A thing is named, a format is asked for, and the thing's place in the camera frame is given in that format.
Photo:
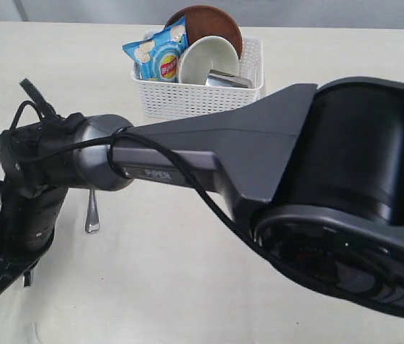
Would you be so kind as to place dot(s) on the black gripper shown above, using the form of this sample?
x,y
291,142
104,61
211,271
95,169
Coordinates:
x,y
37,175

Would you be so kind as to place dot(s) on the silver fork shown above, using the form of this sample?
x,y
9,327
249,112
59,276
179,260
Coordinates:
x,y
92,222

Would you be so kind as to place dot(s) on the blue chips bag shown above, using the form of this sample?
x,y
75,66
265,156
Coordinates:
x,y
157,57

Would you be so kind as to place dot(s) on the grey ceramic bowl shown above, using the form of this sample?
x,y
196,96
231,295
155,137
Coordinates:
x,y
206,54

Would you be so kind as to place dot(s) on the brown round plate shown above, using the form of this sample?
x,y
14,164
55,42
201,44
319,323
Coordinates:
x,y
204,20

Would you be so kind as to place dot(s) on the silver table knife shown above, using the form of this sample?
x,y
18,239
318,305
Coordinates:
x,y
27,279

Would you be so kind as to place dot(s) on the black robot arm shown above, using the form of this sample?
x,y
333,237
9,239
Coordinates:
x,y
310,178

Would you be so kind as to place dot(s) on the white perforated plastic basket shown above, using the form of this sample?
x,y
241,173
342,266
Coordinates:
x,y
166,100

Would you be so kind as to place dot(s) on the metal cup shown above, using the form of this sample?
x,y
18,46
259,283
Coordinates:
x,y
221,79

